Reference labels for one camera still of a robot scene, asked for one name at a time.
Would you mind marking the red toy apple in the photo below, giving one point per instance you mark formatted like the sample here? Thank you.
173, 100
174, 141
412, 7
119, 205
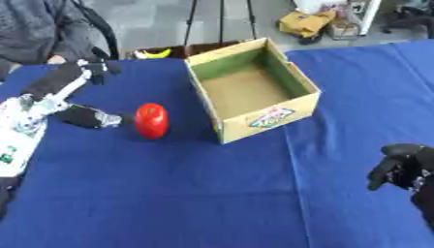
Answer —
151, 121

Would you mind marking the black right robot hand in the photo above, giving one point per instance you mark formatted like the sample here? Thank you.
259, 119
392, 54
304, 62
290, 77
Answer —
407, 164

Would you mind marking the black tripod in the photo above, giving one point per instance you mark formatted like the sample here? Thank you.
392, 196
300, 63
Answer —
221, 19

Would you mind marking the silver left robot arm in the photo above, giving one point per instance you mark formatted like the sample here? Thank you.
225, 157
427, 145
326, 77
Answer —
20, 129

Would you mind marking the yellow bag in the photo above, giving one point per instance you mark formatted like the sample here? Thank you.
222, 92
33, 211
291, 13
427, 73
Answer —
305, 23

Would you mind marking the brown box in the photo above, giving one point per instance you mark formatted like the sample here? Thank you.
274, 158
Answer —
198, 48

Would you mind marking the yellow toy banana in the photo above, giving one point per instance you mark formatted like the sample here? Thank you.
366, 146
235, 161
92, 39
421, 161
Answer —
153, 53

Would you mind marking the tan cardboard box green inside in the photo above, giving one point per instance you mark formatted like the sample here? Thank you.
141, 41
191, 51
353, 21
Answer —
248, 88

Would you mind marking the person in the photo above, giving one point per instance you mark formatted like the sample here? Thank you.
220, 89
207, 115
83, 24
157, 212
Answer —
39, 25

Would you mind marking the person's hand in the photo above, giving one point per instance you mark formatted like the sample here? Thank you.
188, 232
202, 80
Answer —
56, 59

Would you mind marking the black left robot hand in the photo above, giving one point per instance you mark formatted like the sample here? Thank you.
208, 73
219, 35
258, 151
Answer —
53, 79

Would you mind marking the black office chair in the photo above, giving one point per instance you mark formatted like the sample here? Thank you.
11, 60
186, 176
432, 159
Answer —
409, 14

